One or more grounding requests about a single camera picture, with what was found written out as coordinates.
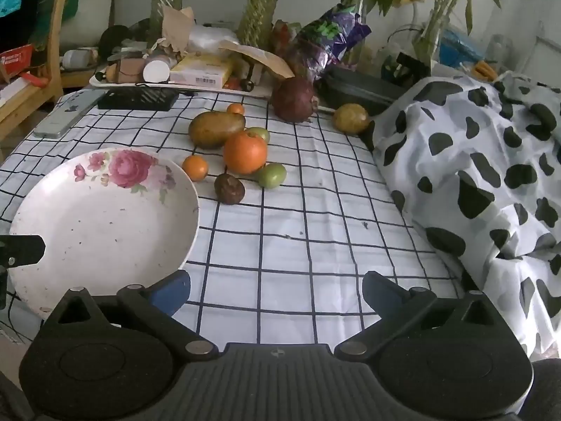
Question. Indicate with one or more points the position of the torn brown paper bag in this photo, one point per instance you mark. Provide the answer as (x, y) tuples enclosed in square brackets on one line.
[(177, 26)]

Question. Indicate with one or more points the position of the brown green mango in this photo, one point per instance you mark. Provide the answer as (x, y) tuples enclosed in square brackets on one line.
[(214, 129)]

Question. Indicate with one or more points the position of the white tray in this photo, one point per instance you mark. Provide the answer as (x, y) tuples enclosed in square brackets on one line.
[(258, 91)]

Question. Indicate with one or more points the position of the white jar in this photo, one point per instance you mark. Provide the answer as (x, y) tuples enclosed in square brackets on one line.
[(79, 58)]

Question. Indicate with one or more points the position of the white cylinder container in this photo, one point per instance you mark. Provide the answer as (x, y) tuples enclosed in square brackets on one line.
[(156, 71)]

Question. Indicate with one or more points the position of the braided plant trunk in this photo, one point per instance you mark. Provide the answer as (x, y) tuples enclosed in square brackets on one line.
[(162, 0), (258, 4)]

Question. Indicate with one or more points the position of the small orange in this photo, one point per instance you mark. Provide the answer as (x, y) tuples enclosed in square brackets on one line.
[(236, 108), (195, 168)]

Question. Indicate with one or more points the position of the dark red pomegranate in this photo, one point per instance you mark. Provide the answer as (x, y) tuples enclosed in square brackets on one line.
[(293, 100)]

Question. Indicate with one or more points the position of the brown envelope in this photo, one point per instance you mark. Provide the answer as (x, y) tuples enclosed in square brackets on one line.
[(263, 59)]

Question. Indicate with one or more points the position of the red packet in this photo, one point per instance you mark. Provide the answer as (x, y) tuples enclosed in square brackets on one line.
[(285, 35)]

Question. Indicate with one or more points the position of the clear plastic bag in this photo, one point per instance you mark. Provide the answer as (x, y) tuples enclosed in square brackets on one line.
[(210, 37)]

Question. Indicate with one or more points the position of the white floral plate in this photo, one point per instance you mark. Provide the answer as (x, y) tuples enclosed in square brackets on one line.
[(101, 228)]

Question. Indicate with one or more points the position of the yellow round fruit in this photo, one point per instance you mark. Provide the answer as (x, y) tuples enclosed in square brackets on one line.
[(350, 119)]

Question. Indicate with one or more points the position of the cow print blanket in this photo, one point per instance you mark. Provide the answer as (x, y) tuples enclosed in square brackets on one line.
[(464, 149)]

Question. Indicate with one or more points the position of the dark brown round fruit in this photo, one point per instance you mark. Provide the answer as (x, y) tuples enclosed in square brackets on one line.
[(228, 189)]

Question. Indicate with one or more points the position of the black round object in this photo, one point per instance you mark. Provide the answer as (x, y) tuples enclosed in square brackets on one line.
[(114, 40)]

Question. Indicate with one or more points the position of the bamboo plant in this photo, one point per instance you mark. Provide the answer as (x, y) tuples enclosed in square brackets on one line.
[(434, 17)]

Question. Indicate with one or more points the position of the wooden chair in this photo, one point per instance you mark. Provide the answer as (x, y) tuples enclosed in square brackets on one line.
[(52, 52)]

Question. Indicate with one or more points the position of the yellow box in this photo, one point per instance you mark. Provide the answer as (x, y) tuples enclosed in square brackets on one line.
[(201, 71)]

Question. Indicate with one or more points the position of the red box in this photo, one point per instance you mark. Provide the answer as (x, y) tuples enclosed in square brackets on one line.
[(15, 59)]

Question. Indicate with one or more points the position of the purple snack bag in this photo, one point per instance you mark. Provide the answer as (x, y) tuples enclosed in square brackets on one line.
[(328, 35)]

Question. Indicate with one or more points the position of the black clip device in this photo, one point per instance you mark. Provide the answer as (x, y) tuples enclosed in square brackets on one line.
[(410, 66)]

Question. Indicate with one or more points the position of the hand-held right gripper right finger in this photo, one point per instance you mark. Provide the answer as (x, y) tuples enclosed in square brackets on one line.
[(381, 291)]

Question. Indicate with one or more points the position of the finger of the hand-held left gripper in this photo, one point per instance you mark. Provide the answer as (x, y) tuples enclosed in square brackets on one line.
[(24, 250)]

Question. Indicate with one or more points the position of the reddish green jujube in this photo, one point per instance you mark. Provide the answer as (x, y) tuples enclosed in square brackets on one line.
[(261, 133)]

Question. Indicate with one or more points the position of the orange snack pack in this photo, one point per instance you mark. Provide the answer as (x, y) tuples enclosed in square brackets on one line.
[(484, 70)]

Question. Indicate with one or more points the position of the large orange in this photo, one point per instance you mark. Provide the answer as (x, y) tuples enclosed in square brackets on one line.
[(245, 153)]

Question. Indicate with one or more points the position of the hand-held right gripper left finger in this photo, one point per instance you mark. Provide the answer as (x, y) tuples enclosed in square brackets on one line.
[(173, 291)]

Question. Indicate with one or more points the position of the white plant pot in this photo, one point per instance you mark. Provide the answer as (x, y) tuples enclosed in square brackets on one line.
[(90, 13)]

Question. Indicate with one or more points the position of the black grid tray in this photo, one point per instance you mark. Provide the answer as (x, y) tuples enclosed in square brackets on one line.
[(136, 100)]

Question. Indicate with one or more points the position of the black zip case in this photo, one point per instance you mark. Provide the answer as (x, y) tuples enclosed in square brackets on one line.
[(359, 90)]

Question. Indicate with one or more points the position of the blue plastic bag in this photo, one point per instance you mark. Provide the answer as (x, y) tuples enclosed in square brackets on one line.
[(458, 48)]

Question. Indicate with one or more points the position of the grey flat device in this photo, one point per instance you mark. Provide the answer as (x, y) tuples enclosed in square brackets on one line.
[(65, 116)]

